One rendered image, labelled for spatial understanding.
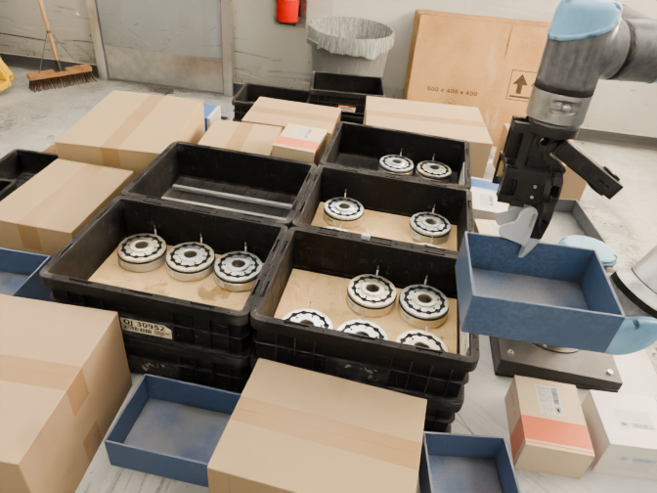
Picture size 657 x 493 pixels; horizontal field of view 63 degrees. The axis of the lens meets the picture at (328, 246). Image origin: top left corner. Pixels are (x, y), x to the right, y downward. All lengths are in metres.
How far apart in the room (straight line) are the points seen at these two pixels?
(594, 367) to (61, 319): 1.07
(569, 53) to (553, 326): 0.35
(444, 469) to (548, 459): 0.19
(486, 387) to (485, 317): 0.47
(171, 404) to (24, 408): 0.30
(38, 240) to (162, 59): 3.25
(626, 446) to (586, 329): 0.38
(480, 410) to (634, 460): 0.28
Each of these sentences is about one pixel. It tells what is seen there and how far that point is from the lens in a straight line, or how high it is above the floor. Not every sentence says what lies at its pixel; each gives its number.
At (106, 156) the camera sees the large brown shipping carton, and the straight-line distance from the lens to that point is 1.60.
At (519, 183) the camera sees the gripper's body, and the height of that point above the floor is 1.24.
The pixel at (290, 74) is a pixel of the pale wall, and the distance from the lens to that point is 4.27.
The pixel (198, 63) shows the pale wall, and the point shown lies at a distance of 4.41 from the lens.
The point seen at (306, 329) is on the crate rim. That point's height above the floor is 0.93.
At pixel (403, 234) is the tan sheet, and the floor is 0.83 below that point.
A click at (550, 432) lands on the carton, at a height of 0.77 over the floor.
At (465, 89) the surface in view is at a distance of 3.99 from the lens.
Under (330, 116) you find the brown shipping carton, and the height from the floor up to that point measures 0.86.
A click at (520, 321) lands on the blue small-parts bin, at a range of 0.78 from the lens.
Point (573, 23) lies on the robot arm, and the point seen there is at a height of 1.45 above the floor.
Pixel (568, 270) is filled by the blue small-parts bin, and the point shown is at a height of 1.09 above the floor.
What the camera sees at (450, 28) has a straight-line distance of 3.94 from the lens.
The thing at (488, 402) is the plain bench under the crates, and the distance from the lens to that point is 1.20.
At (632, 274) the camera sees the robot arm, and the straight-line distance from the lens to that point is 1.14.
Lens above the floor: 1.59
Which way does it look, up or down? 36 degrees down
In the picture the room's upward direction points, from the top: 6 degrees clockwise
